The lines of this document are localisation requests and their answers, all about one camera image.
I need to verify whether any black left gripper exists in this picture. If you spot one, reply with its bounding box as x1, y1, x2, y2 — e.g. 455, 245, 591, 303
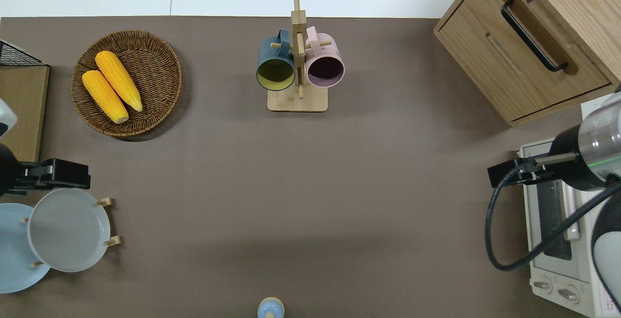
9, 158, 91, 196

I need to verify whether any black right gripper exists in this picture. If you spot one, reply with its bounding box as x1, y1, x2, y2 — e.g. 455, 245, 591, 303
487, 157, 555, 189

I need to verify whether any gray plate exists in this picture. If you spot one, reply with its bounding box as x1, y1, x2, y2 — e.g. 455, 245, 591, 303
27, 187, 112, 273

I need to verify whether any wooden plate rack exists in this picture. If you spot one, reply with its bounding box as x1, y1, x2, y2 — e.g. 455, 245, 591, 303
21, 197, 122, 268

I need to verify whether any light blue plate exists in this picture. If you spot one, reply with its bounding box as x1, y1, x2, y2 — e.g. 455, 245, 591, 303
0, 203, 51, 294

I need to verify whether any brown wooden board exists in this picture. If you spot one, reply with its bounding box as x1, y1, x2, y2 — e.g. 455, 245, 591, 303
0, 65, 50, 163

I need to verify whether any yellow corn cob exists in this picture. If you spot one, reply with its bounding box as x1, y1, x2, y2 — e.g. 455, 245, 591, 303
95, 50, 144, 113
82, 69, 130, 124

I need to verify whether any white toaster oven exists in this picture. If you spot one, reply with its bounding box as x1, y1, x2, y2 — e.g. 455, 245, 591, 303
517, 92, 621, 318

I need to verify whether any wooden cabinet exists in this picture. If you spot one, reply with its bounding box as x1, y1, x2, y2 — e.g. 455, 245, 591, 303
433, 0, 621, 127

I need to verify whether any brown wicker basket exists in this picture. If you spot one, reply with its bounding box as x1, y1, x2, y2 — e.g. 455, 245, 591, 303
71, 30, 183, 138

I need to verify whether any pink mug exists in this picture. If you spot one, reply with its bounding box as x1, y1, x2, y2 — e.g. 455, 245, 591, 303
304, 26, 345, 88

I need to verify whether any wooden mug tree stand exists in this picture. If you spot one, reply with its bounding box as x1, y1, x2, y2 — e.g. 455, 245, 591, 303
267, 0, 333, 113

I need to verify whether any dark teal mug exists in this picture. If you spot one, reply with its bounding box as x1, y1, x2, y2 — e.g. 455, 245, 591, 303
256, 29, 296, 92

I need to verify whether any black cable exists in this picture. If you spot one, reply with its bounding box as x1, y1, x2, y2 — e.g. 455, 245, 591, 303
485, 167, 621, 272

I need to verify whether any black wire basket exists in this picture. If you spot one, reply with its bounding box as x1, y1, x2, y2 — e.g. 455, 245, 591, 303
0, 39, 45, 67

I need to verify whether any black cabinet handle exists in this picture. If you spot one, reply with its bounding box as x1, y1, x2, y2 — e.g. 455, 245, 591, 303
501, 0, 569, 73

